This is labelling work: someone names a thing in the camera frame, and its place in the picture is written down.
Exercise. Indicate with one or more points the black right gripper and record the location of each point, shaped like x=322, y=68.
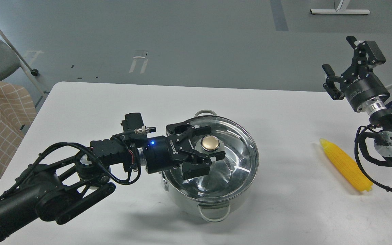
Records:
x=360, y=84

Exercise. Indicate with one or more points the yellow toy corn cob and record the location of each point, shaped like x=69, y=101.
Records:
x=346, y=166

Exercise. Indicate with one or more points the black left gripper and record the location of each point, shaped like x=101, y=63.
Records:
x=165, y=152

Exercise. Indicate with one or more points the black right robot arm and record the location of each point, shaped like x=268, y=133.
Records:
x=374, y=141

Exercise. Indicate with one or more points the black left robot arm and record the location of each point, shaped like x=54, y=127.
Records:
x=68, y=178

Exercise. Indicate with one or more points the glass pot lid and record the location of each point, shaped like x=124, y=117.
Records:
x=229, y=177

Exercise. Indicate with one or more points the stainless steel pot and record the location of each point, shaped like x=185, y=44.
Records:
x=210, y=212

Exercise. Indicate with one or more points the white desk foot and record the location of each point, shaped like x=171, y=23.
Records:
x=340, y=9

